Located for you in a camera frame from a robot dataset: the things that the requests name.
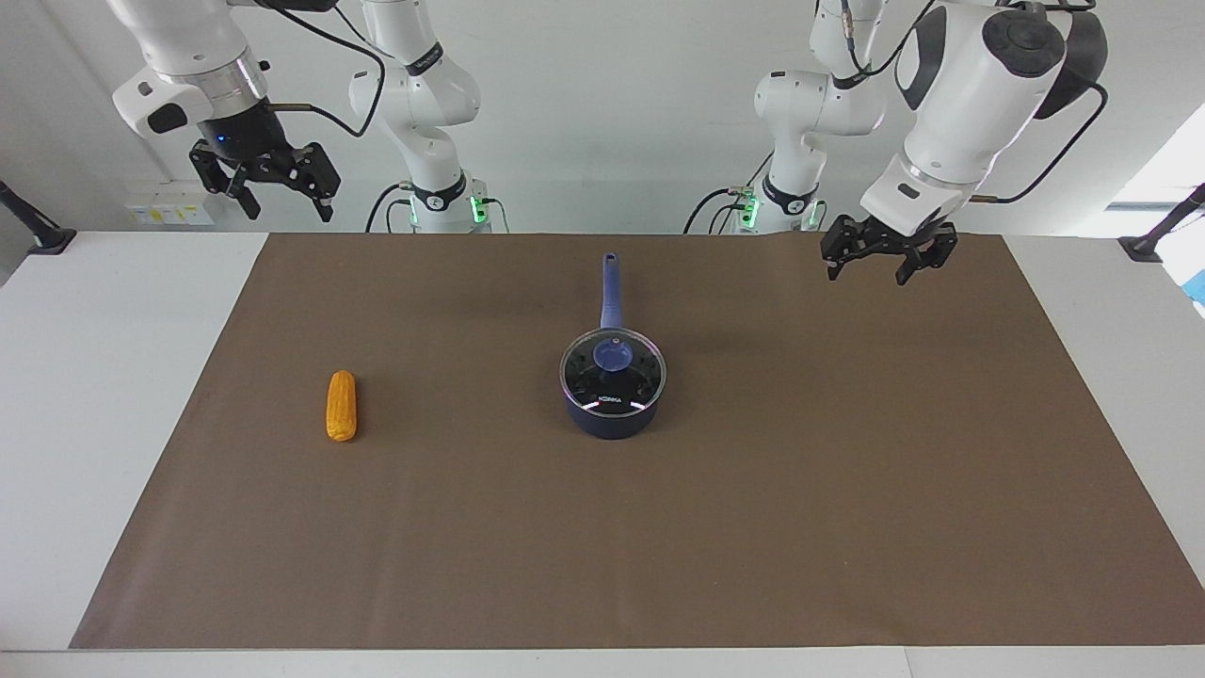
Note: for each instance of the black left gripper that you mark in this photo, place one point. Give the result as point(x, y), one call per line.
point(894, 237)

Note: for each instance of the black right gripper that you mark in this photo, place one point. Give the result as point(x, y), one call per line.
point(247, 137)

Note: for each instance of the yellow corn cob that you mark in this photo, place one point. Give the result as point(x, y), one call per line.
point(342, 407)

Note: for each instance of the glass lid with blue knob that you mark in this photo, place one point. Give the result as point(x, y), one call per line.
point(613, 356)

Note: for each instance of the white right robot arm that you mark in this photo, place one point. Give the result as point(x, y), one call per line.
point(414, 85)

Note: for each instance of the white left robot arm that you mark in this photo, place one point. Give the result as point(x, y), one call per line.
point(960, 85)

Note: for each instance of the black clamp stand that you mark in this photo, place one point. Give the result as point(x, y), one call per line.
point(42, 237)
point(1144, 247)

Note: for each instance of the light blue object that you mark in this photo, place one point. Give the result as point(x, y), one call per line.
point(1198, 287)

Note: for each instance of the dark blue saucepan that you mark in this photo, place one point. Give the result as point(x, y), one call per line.
point(612, 426)

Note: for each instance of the brown table mat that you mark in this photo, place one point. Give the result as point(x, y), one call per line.
point(602, 527)

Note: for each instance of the white wall socket box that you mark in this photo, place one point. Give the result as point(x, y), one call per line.
point(169, 211)

